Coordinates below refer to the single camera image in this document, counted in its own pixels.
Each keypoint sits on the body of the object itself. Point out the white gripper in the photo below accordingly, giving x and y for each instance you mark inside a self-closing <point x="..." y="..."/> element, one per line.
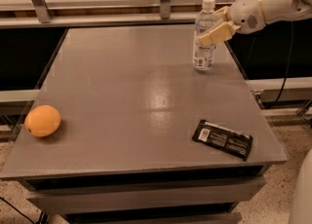
<point x="245" y="14"/>

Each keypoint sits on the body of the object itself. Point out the clear plastic water bottle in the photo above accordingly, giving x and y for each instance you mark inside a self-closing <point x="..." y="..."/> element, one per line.
<point x="204" y="48"/>

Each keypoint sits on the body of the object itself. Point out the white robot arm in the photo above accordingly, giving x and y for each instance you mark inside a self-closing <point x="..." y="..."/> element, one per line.
<point x="284" y="10"/>

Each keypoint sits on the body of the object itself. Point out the black rxbar chocolate wrapper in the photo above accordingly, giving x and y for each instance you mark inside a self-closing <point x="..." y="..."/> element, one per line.
<point x="223" y="139"/>

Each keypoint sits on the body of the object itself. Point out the orange fruit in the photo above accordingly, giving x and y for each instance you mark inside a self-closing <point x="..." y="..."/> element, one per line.
<point x="42" y="120"/>

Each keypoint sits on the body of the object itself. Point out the upper grey drawer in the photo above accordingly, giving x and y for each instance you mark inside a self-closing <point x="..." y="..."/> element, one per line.
<point x="148" y="195"/>

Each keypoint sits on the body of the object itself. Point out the metal rail frame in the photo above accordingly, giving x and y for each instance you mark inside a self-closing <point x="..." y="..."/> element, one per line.
<point x="21" y="14"/>

